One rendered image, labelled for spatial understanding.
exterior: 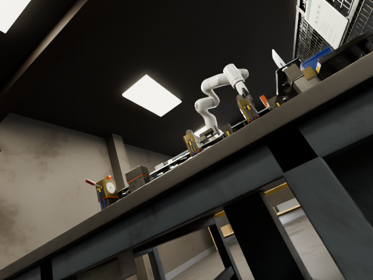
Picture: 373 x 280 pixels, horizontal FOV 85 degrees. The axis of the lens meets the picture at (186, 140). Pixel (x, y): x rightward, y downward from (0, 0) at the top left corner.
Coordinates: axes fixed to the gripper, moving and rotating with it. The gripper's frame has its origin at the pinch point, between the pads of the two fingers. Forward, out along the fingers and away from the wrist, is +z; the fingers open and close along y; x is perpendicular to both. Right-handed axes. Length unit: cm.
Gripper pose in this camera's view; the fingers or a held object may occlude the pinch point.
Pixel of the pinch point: (251, 103)
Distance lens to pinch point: 136.2
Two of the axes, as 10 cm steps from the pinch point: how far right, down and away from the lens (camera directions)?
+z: 3.6, 8.3, -4.2
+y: -4.1, -2.6, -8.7
